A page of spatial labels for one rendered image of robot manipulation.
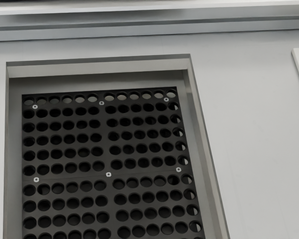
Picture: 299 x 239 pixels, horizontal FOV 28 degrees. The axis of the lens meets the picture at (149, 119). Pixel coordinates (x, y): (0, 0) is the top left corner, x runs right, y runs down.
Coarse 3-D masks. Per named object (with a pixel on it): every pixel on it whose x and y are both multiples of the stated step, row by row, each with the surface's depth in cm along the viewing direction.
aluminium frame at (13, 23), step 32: (0, 0) 62; (32, 0) 63; (64, 0) 63; (96, 0) 63; (128, 0) 64; (160, 0) 64; (192, 0) 64; (224, 0) 65; (256, 0) 65; (288, 0) 66; (0, 32) 64; (32, 32) 64; (64, 32) 65; (96, 32) 65; (128, 32) 66; (160, 32) 67; (192, 32) 67
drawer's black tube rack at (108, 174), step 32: (32, 128) 68; (64, 128) 64; (96, 128) 65; (128, 128) 65; (160, 128) 65; (32, 160) 62; (64, 160) 62; (96, 160) 62; (128, 160) 63; (160, 160) 63; (32, 192) 63; (64, 192) 60; (96, 192) 60; (128, 192) 60; (160, 192) 61; (192, 192) 61; (32, 224) 61; (64, 224) 58; (96, 224) 58; (128, 224) 58; (160, 224) 59; (192, 224) 63
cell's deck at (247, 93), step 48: (0, 48) 64; (48, 48) 65; (96, 48) 65; (144, 48) 66; (192, 48) 66; (240, 48) 67; (288, 48) 68; (0, 96) 61; (240, 96) 63; (288, 96) 63; (0, 144) 57; (240, 144) 59; (288, 144) 60; (0, 192) 54; (240, 192) 56; (288, 192) 57
